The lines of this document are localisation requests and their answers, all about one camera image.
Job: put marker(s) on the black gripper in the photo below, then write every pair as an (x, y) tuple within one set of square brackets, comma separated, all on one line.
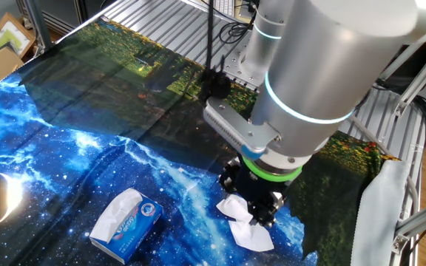
[(261, 188)]

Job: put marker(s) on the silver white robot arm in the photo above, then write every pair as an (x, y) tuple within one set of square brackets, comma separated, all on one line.
[(309, 74)]

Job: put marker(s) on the blue tissue pack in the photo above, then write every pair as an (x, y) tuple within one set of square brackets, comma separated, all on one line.
[(135, 231)]

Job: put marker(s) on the galaxy print tablecloth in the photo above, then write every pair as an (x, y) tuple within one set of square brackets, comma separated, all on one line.
[(124, 147)]

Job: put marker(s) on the white cloth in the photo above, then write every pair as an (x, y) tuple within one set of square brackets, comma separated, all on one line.
[(379, 221)]

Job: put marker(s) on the white keyboard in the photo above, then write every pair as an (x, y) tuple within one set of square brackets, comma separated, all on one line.
[(225, 5)]

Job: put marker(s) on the black office chair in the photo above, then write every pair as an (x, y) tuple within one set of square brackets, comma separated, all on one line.
[(416, 68)]

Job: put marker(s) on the dark metal cabinet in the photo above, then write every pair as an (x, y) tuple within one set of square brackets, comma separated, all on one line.
[(65, 18)]

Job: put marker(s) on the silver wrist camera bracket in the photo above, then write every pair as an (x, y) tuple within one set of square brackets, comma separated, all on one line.
[(235, 125)]

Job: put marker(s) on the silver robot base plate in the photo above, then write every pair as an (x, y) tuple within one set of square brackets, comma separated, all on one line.
[(237, 70)]

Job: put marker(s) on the aluminium frame strut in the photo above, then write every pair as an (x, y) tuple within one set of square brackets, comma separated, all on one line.
[(424, 221), (401, 61), (37, 18), (420, 86)]

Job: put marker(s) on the wooden picture frame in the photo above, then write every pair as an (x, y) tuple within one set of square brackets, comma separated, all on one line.
[(7, 37)]

